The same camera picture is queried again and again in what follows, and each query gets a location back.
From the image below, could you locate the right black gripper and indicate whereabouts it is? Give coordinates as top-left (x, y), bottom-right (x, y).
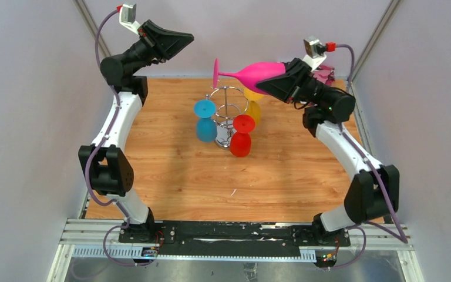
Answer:
top-left (254, 58), bottom-right (333, 106)

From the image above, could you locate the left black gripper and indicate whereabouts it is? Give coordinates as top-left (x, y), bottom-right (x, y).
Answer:
top-left (123, 22), bottom-right (193, 75)

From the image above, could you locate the pink wine glass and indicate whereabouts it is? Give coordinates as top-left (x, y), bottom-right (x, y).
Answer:
top-left (212, 58), bottom-right (286, 95)

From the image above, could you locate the chrome wine glass rack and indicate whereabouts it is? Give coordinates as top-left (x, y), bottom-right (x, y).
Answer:
top-left (206, 86), bottom-right (249, 150)

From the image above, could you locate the blue wine glass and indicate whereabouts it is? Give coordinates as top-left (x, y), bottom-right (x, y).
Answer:
top-left (193, 99), bottom-right (217, 143)

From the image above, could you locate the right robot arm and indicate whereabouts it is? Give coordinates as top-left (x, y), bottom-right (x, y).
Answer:
top-left (255, 58), bottom-right (400, 246)

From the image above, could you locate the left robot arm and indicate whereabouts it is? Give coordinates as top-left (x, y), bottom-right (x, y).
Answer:
top-left (78, 20), bottom-right (194, 243)

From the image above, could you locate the yellow wine glass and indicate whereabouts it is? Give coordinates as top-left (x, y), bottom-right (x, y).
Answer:
top-left (244, 88), bottom-right (264, 126)

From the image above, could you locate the red wine glass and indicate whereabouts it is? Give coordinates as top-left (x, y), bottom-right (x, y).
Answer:
top-left (230, 114), bottom-right (255, 157)

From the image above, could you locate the pink camouflage cloth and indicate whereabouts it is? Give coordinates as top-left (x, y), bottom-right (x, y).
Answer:
top-left (313, 65), bottom-right (335, 86)

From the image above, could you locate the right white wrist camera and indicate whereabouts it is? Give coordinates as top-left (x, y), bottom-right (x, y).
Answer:
top-left (302, 36), bottom-right (336, 71)

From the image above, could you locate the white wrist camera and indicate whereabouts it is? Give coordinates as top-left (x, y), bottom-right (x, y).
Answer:
top-left (117, 3), bottom-right (140, 35)
top-left (302, 36), bottom-right (336, 71)

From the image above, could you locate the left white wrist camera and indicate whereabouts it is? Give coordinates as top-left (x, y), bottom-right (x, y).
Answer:
top-left (117, 3), bottom-right (140, 35)

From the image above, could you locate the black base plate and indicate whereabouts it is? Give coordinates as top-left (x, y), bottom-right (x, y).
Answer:
top-left (118, 220), bottom-right (350, 257)

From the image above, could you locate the aluminium frame rail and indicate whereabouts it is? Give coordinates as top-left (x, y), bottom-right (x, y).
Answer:
top-left (48, 219), bottom-right (424, 281)

